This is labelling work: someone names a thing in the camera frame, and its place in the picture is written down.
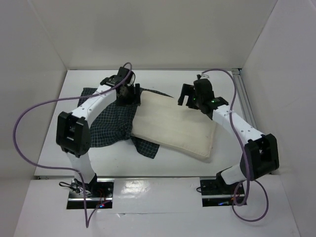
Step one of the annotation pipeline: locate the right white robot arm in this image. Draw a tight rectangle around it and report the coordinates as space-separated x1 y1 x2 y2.
178 79 279 194

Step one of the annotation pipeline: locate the cream pillow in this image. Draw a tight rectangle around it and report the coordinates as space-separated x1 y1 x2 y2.
131 91 216 161

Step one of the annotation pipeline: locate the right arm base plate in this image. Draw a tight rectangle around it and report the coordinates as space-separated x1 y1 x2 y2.
196 177 237 207

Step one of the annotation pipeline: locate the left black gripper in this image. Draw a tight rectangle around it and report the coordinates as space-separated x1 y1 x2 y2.
115 83 140 108

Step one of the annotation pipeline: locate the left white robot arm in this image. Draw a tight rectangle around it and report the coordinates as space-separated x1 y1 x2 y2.
56 65 140 197

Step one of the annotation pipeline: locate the aluminium rail at right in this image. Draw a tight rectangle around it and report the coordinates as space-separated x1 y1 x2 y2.
232 68 272 175

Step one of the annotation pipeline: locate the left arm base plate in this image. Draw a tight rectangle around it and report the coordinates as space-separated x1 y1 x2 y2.
59 178 114 210

